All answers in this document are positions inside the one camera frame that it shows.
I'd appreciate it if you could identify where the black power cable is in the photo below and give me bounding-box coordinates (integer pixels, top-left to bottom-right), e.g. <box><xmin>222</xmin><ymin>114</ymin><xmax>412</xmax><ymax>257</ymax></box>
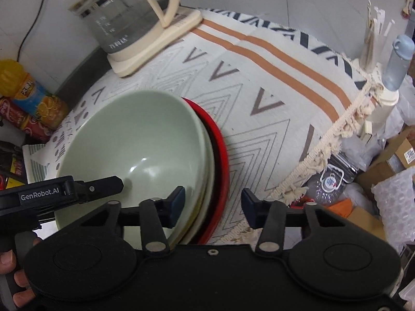
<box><xmin>17</xmin><ymin>0</ymin><xmax>48</xmax><ymax>61</ymax></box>

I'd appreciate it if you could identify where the orange plastic bag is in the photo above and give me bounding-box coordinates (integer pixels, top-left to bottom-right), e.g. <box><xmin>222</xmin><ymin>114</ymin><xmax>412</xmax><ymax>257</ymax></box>
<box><xmin>324</xmin><ymin>197</ymin><xmax>357</xmax><ymax>216</ymax></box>

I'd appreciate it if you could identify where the pale green bowl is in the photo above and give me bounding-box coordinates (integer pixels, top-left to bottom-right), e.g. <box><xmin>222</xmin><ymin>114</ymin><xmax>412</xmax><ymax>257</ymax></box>
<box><xmin>54</xmin><ymin>90</ymin><xmax>208</xmax><ymax>243</ymax></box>

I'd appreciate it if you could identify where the cream kettle base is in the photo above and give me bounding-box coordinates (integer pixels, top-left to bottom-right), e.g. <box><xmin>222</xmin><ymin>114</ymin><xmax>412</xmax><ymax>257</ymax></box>
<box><xmin>107</xmin><ymin>6</ymin><xmax>203</xmax><ymax>78</ymax></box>

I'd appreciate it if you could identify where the glass kettle with cream handle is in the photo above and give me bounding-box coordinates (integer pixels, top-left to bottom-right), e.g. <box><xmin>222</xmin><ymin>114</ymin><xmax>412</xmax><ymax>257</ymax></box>
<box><xmin>68</xmin><ymin>0</ymin><xmax>180</xmax><ymax>54</ymax></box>

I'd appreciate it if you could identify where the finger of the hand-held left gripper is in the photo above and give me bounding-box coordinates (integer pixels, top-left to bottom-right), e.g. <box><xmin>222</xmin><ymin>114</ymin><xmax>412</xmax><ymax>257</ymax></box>
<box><xmin>74</xmin><ymin>175</ymin><xmax>125</xmax><ymax>199</ymax></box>

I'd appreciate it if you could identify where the bubble wrap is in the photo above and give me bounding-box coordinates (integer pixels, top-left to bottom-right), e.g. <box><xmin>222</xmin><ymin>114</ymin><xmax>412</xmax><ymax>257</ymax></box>
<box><xmin>371</xmin><ymin>168</ymin><xmax>415</xmax><ymax>260</ymax></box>

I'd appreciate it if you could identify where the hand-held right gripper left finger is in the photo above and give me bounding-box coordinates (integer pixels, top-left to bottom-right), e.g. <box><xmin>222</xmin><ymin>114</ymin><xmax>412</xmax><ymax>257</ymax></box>
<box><xmin>78</xmin><ymin>186</ymin><xmax>186</xmax><ymax>256</ymax></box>

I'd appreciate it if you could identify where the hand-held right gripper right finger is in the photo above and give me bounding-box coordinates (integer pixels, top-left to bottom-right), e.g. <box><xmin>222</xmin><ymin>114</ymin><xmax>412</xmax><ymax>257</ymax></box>
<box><xmin>241</xmin><ymin>188</ymin><xmax>349</xmax><ymax>253</ymax></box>

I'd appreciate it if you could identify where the red and black bowl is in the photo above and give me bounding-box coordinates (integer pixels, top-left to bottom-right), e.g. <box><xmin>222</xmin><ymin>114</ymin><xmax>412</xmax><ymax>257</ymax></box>
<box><xmin>180</xmin><ymin>97</ymin><xmax>230</xmax><ymax>245</ymax></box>

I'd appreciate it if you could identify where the clear bottle with white handle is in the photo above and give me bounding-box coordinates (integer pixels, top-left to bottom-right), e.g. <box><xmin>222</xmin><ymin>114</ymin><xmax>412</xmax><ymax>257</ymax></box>
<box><xmin>305</xmin><ymin>155</ymin><xmax>359</xmax><ymax>206</ymax></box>

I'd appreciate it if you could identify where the clear plastic bag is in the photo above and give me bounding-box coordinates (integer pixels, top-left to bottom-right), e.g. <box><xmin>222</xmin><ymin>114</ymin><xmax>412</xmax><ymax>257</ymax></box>
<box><xmin>344</xmin><ymin>97</ymin><xmax>407</xmax><ymax>171</ymax></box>

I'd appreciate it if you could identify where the cream bowl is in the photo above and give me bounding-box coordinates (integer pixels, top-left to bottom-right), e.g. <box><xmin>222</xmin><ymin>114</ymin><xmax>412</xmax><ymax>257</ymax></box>
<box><xmin>169</xmin><ymin>117</ymin><xmax>216</xmax><ymax>245</ymax></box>

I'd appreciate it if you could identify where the blue water bottle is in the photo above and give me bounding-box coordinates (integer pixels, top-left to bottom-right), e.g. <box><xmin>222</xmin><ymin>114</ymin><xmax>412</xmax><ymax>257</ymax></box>
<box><xmin>383</xmin><ymin>34</ymin><xmax>415</xmax><ymax>92</ymax></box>

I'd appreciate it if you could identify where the patterned fringed tablecloth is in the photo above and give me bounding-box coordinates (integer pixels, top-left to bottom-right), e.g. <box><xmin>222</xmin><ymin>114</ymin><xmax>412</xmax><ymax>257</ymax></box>
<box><xmin>23</xmin><ymin>5</ymin><xmax>380</xmax><ymax>245</ymax></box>

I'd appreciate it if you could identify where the person's left hand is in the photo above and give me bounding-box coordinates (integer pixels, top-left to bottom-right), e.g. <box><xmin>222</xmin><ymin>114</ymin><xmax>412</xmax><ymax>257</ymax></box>
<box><xmin>0</xmin><ymin>250</ymin><xmax>36</xmax><ymax>308</ymax></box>

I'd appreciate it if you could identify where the dark snack packet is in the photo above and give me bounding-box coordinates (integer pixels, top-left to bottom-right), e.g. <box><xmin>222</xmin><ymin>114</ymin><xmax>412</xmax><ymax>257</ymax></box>
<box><xmin>0</xmin><ymin>154</ymin><xmax>27</xmax><ymax>190</ymax></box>

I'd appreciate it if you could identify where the brown cardboard box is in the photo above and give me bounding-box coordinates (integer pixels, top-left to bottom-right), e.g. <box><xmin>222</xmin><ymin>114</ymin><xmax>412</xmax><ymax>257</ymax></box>
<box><xmin>355</xmin><ymin>126</ymin><xmax>415</xmax><ymax>188</ymax></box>

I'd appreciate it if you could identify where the white sticks holder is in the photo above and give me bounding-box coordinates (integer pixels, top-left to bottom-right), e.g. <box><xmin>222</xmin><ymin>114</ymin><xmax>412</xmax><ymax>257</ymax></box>
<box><xmin>363</xmin><ymin>0</ymin><xmax>397</xmax><ymax>72</ymax></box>

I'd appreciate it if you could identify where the orange drink bottle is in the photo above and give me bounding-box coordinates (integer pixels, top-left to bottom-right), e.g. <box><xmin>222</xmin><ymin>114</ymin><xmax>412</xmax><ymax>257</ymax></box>
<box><xmin>0</xmin><ymin>59</ymin><xmax>69</xmax><ymax>130</ymax></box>

